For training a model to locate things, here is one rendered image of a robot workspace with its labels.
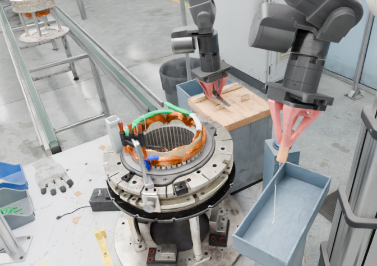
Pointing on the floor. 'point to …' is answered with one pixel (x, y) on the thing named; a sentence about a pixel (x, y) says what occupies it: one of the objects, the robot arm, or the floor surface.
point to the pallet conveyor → (124, 85)
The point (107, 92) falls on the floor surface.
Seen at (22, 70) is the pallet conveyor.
